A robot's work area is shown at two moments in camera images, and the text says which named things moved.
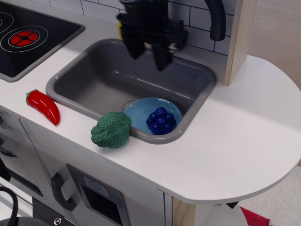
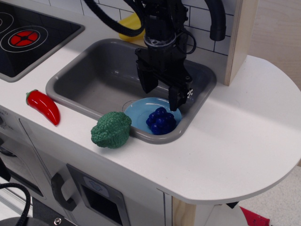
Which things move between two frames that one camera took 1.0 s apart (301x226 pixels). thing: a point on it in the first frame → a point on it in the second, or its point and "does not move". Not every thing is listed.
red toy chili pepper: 43,103 does not move
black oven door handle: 57,181 does not move
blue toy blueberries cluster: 161,122 does not move
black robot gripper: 149,20 → 165,55
